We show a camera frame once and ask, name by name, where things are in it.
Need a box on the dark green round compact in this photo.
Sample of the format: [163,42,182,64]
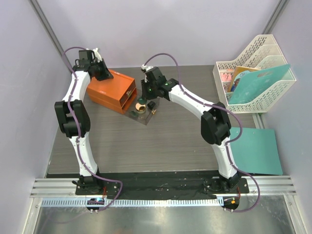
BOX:
[147,101,156,110]

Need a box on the green puff with strap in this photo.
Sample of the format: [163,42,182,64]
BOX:
[137,97,147,104]

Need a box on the gold lid cream jar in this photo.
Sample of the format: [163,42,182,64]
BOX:
[135,102,146,114]

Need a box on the clear drawer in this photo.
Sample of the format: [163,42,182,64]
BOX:
[123,89,159,125]
[124,85,136,100]

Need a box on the orange drawer organizer box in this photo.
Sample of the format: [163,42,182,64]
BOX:
[87,69,136,115]

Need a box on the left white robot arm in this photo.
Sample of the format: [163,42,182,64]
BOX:
[54,47,113,195]

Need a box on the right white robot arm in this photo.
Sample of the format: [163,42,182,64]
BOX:
[141,65,240,193]

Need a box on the pink booklet in holder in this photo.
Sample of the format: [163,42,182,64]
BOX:
[220,71,234,92]

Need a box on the yellow book in holder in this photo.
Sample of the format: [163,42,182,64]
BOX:
[228,66,259,92]

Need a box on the teal plastic folder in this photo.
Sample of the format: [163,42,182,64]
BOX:
[228,64,290,105]

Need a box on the white mesh file holder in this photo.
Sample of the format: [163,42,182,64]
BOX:
[213,34,296,113]

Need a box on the teal clipboard on table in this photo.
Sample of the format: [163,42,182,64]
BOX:
[231,128,283,176]

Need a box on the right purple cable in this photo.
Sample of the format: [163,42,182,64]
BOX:
[141,53,261,213]

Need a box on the purple cable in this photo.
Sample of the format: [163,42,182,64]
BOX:
[63,46,124,212]
[141,53,261,213]

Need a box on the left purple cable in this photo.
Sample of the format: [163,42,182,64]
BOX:
[63,46,124,212]

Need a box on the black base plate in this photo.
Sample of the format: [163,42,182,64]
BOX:
[75,170,250,195]

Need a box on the white slotted cable duct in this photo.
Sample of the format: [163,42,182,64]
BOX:
[41,197,224,208]

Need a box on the aluminium rail frame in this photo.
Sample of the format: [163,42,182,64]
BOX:
[29,175,298,198]

